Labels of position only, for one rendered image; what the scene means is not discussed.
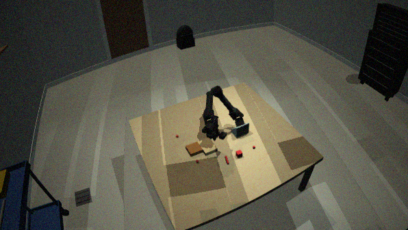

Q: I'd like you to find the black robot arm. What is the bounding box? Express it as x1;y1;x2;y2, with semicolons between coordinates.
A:
203;86;246;139

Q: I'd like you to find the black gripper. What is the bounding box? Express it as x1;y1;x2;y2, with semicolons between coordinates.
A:
202;125;227;141

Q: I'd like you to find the orange square block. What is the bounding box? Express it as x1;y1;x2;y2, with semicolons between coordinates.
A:
186;142;203;157

